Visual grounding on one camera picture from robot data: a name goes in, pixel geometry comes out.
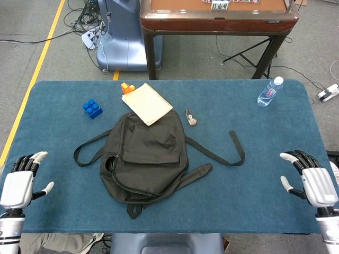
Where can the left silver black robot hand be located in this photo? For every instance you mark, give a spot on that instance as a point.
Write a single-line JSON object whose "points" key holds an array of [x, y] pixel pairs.
{"points": [[17, 188]]}

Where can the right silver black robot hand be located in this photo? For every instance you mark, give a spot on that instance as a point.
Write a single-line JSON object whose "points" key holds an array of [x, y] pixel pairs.
{"points": [[319, 185]]}

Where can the black fabric backpack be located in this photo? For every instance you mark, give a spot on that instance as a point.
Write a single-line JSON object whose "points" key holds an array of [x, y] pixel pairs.
{"points": [[148, 148]]}

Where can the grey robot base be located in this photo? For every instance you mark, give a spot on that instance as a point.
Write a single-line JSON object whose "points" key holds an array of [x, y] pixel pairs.
{"points": [[164, 243]]}

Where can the blue felt table cloth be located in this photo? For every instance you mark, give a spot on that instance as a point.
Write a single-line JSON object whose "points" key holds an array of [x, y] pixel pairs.
{"points": [[251, 185]]}

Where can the clear plastic water bottle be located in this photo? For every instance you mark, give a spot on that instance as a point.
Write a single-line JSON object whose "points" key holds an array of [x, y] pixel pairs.
{"points": [[267, 94]]}

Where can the blue building block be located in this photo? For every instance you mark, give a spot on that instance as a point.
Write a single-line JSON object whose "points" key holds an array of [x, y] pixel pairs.
{"points": [[92, 108]]}

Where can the orange building block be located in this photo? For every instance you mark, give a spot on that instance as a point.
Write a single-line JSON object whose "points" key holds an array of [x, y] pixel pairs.
{"points": [[126, 88]]}

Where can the beige spiral notebook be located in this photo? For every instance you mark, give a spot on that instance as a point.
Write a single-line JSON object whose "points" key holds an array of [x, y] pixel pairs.
{"points": [[147, 104]]}

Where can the white power strip with plugs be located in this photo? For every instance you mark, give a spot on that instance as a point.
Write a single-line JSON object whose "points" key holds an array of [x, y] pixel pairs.
{"points": [[88, 38]]}

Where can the brown mahjong table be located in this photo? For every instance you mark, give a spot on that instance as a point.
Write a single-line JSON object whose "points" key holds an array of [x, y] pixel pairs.
{"points": [[212, 22]]}

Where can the standing mahjong tile row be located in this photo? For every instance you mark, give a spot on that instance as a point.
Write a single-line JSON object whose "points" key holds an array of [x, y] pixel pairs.
{"points": [[219, 5]]}

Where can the blue-grey machine pedestal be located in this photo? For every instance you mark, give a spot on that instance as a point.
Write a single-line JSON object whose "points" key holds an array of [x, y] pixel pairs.
{"points": [[124, 39]]}

